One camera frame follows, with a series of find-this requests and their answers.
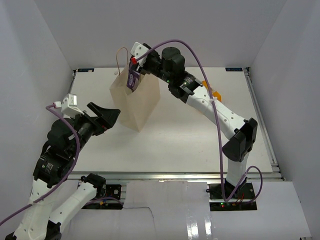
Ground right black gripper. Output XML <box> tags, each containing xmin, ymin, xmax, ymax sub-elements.
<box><xmin>131</xmin><ymin>48</ymin><xmax>173</xmax><ymax>85</ymax></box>

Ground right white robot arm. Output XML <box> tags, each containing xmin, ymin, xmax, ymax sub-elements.
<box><xmin>130</xmin><ymin>42</ymin><xmax>258</xmax><ymax>200</ymax></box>

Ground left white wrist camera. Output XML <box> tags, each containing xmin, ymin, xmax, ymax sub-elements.
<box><xmin>53</xmin><ymin>93</ymin><xmax>84</xmax><ymax>118</ymax></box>

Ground aluminium front rail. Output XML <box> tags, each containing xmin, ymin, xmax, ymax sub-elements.
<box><xmin>68</xmin><ymin>171</ymin><xmax>283</xmax><ymax>180</ymax></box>

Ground right blue table label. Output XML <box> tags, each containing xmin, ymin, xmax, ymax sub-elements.
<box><xmin>225</xmin><ymin>67</ymin><xmax>243</xmax><ymax>72</ymax></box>

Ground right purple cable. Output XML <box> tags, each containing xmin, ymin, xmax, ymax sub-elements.
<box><xmin>143</xmin><ymin>38</ymin><xmax>264</xmax><ymax>203</ymax></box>

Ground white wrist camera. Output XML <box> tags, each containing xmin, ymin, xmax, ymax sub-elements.
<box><xmin>130</xmin><ymin>42</ymin><xmax>150</xmax><ymax>67</ymax></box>
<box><xmin>53</xmin><ymin>93</ymin><xmax>84</xmax><ymax>118</ymax></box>

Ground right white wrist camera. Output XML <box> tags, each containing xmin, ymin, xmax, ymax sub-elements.
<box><xmin>130</xmin><ymin>42</ymin><xmax>150</xmax><ymax>67</ymax></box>

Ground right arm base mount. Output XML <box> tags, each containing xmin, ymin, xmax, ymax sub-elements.
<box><xmin>206</xmin><ymin>182</ymin><xmax>258</xmax><ymax>212</ymax></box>

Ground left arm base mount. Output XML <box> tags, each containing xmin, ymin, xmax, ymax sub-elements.
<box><xmin>82</xmin><ymin>184</ymin><xmax>124</xmax><ymax>210</ymax></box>

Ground orange snack pack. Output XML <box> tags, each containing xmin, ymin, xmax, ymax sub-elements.
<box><xmin>196</xmin><ymin>80</ymin><xmax>224</xmax><ymax>115</ymax></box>

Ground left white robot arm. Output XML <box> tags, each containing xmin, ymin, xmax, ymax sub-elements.
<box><xmin>5</xmin><ymin>101</ymin><xmax>121</xmax><ymax>240</ymax></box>

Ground beige paper bag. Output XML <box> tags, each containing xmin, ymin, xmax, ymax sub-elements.
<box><xmin>109</xmin><ymin>54</ymin><xmax>161</xmax><ymax>132</ymax></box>

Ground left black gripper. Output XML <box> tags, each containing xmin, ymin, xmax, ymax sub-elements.
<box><xmin>69</xmin><ymin>101</ymin><xmax>121</xmax><ymax>157</ymax></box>

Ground blue table label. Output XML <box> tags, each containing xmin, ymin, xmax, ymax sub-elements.
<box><xmin>225</xmin><ymin>67</ymin><xmax>243</xmax><ymax>72</ymax></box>
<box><xmin>77</xmin><ymin>68</ymin><xmax>95</xmax><ymax>73</ymax></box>

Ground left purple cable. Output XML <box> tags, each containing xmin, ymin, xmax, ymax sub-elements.
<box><xmin>0</xmin><ymin>104</ymin><xmax>124</xmax><ymax>225</ymax></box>

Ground purple cable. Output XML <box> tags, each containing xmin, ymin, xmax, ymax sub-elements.
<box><xmin>0</xmin><ymin>104</ymin><xmax>124</xmax><ymax>225</ymax></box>
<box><xmin>143</xmin><ymin>38</ymin><xmax>264</xmax><ymax>203</ymax></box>

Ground purple Fox's candy bag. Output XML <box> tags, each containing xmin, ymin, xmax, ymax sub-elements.
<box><xmin>126</xmin><ymin>62</ymin><xmax>140</xmax><ymax>92</ymax></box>

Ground left blue table label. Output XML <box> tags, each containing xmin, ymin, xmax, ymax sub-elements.
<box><xmin>77</xmin><ymin>68</ymin><xmax>95</xmax><ymax>73</ymax></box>

